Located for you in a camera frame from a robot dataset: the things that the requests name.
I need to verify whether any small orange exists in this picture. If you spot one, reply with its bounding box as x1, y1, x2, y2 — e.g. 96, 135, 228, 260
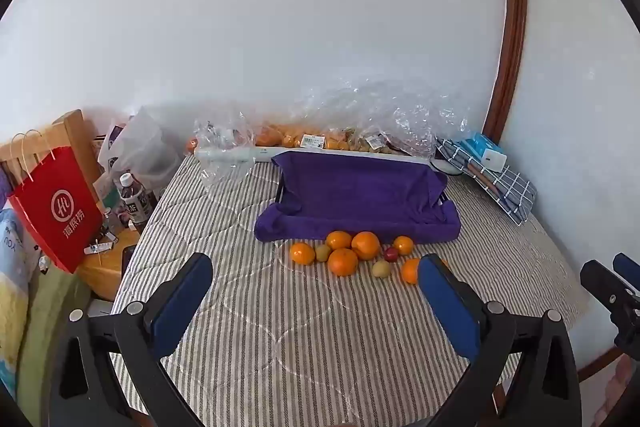
393, 235, 414, 256
290, 242, 316, 265

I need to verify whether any green kiwi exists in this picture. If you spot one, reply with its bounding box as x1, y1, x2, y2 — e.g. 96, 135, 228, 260
371, 260, 392, 279
314, 244, 332, 263

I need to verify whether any red strawberry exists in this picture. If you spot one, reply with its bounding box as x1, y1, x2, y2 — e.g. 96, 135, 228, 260
383, 246, 399, 262

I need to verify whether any large orange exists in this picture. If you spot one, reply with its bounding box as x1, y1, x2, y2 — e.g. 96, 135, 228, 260
352, 231, 381, 261
326, 248, 359, 277

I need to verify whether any person's right hand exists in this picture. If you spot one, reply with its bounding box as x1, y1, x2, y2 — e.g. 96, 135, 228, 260
592, 355, 637, 426

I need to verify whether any wooden bedside table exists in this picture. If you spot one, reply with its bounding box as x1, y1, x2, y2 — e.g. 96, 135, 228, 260
76, 229, 140, 301

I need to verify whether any grey checked folded cloth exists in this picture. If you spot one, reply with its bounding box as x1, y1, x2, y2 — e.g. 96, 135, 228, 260
437, 138, 537, 225

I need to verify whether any striped grey bed quilt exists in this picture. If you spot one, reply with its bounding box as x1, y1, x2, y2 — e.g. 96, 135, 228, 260
109, 152, 591, 427

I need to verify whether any blue white tissue pack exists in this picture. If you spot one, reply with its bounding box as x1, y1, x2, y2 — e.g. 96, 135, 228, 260
460, 132, 508, 172

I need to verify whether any red paper shopping bag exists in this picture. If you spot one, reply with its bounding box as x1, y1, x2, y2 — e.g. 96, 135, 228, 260
9, 146, 103, 273

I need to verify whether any dark tea bottle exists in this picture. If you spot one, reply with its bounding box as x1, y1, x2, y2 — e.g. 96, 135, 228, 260
119, 172, 153, 233

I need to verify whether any purple towel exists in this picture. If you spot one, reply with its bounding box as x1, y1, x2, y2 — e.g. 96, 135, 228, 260
254, 152, 461, 244

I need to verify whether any white plastic bag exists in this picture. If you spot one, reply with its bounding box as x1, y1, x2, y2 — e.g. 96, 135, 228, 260
98, 108, 182, 198

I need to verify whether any wooden chair back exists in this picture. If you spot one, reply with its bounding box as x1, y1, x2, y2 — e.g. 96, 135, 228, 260
1, 109, 102, 202

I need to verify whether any clear plastic bag left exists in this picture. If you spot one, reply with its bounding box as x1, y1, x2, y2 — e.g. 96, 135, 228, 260
194, 106, 256, 194

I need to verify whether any clear crumpled plastic bag right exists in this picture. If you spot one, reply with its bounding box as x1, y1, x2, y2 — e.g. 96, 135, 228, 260
347, 80, 472, 158

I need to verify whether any clear bag of oranges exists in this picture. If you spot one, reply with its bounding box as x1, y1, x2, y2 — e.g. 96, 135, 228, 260
250, 89, 401, 155

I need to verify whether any black cable loop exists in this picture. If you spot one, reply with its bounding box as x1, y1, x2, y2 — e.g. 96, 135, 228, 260
429, 156, 469, 178

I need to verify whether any brown wooden door frame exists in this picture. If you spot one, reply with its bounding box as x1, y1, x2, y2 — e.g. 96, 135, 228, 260
483, 0, 528, 143

